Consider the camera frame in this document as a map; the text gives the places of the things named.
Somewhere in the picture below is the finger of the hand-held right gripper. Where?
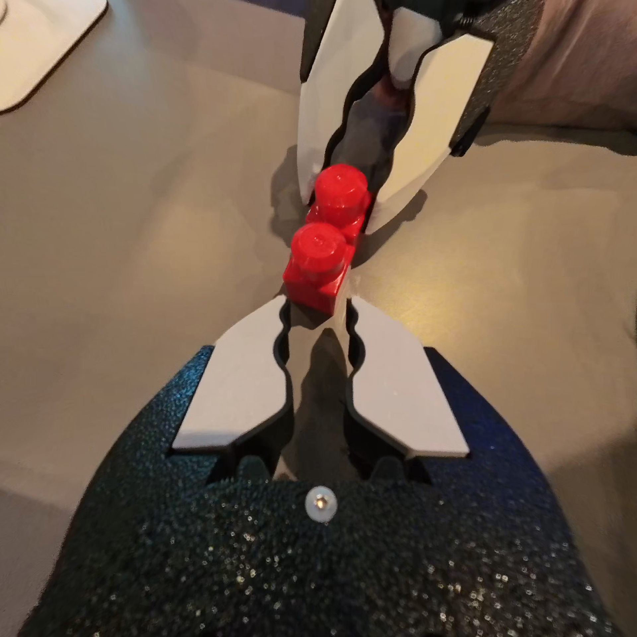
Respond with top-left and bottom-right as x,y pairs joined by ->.
297,0 -> 388,206
367,33 -> 495,236

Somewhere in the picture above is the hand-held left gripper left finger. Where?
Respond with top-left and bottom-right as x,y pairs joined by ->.
173,294 -> 291,452

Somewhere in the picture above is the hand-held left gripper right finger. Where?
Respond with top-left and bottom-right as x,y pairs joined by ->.
347,297 -> 471,458

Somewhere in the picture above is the red two-stud block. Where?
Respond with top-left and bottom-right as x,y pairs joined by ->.
283,163 -> 375,315

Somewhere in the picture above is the person's right hand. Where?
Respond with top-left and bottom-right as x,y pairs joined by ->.
373,80 -> 415,118

